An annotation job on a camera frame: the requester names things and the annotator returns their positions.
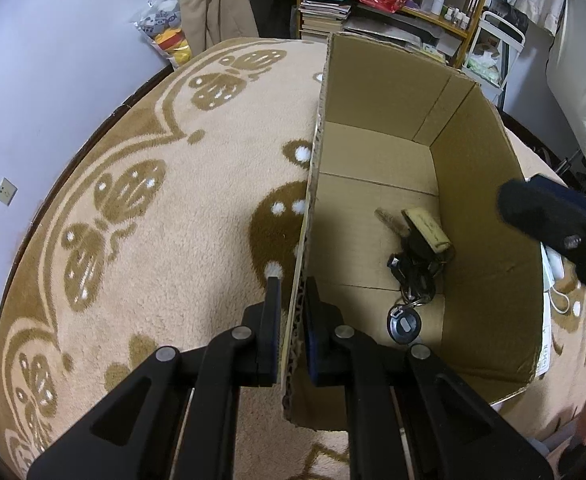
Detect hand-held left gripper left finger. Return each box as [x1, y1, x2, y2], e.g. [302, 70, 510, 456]
[27, 276, 282, 480]

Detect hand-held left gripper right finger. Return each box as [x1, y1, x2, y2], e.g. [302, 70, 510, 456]
[304, 277, 554, 480]

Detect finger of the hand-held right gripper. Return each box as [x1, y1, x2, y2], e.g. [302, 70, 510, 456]
[496, 173, 586, 312]

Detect brown cardboard box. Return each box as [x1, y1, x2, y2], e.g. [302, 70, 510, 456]
[282, 31, 550, 431]

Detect bunch of keys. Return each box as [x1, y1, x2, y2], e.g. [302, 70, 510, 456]
[375, 207, 454, 346]

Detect white rectangular device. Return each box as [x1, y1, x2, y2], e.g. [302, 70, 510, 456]
[535, 317, 553, 379]

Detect black stand legs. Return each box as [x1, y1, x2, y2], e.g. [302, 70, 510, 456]
[527, 144, 586, 192]

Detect pale blue remote control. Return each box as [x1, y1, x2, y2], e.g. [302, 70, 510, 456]
[542, 243, 565, 282]

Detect green and white pack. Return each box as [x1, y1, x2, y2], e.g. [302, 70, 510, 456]
[465, 51, 502, 87]

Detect white metal cart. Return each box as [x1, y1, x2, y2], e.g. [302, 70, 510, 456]
[465, 9, 527, 107]

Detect wooden shelf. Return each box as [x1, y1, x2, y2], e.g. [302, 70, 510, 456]
[295, 0, 500, 72]

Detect black and white picture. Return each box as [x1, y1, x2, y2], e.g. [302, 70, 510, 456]
[488, 0, 530, 36]

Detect row of small bottles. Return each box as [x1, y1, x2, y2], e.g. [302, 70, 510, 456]
[443, 6, 472, 29]

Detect pile of papers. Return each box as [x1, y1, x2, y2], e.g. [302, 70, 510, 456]
[343, 9, 450, 62]

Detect person's blue trouser leg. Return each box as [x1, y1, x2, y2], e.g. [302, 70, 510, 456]
[525, 432, 562, 459]

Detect stack of books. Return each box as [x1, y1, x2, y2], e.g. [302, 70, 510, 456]
[298, 0, 353, 41]

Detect bag of plush toys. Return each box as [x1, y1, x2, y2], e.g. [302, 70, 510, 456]
[132, 0, 194, 69]

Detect beige hanging garment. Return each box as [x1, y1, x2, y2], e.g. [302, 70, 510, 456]
[177, 0, 262, 59]

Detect white cable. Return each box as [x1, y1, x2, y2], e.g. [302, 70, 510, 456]
[547, 282, 572, 315]

